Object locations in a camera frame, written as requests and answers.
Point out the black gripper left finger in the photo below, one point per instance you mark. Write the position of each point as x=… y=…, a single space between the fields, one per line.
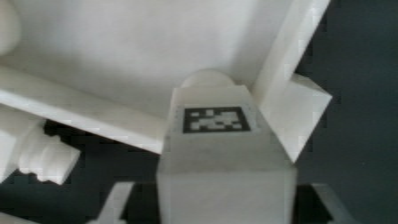
x=115 y=201

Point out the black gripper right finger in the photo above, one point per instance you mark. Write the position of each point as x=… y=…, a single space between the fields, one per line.
x=334 y=206

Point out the white table leg with tag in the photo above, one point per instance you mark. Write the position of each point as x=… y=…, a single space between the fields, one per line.
x=225 y=175

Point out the white square tabletop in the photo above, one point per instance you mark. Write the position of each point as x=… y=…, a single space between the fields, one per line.
x=97 y=54

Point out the white table leg front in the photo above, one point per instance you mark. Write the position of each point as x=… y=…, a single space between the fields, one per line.
x=32 y=152

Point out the white U-shaped fence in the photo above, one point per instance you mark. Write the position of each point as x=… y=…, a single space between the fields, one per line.
x=293 y=113

